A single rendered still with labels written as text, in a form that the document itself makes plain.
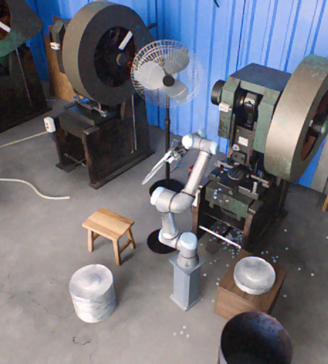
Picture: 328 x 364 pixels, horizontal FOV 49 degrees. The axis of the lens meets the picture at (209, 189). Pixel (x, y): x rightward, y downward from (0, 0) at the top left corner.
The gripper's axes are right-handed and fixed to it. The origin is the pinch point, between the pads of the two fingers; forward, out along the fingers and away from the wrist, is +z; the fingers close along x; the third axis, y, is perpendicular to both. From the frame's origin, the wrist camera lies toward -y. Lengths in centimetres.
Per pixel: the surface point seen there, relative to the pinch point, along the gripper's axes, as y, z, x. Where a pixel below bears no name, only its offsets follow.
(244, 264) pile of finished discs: 28, 1, 91
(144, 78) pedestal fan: -72, 7, -41
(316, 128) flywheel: -12, -89, 46
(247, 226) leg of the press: -2, -6, 84
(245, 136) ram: -31, -42, 32
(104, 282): 53, 76, 30
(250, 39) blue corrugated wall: -166, -59, 6
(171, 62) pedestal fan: -76, -18, -36
